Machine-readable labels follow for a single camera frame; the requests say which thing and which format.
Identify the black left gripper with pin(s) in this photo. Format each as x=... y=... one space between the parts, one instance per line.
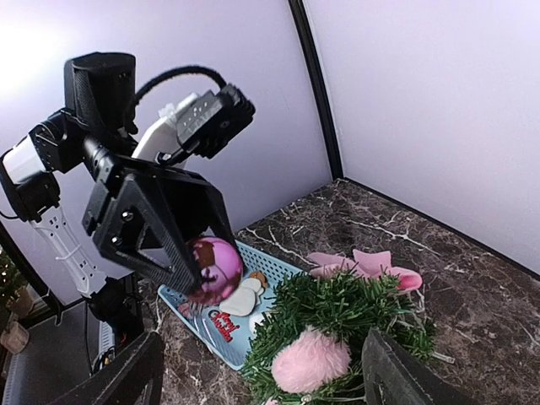
x=144 y=209

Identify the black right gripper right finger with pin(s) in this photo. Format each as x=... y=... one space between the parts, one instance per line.
x=393 y=376

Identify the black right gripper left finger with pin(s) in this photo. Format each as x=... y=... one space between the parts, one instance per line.
x=133 y=377

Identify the shiny pink bauble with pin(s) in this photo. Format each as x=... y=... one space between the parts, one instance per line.
x=221 y=268

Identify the pink fluffy pompom ornament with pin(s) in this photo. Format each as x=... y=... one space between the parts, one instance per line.
x=310 y=361

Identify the small green christmas tree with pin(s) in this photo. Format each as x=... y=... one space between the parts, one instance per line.
x=346 y=307

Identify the pink fabric bow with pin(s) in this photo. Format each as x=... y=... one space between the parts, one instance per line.
x=364 y=265

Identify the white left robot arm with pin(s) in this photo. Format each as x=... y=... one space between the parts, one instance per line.
x=28 y=178

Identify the light blue plastic basket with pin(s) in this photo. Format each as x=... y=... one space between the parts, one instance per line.
x=228 y=328

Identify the white snowman ornament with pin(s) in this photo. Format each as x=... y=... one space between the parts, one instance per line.
x=247 y=297

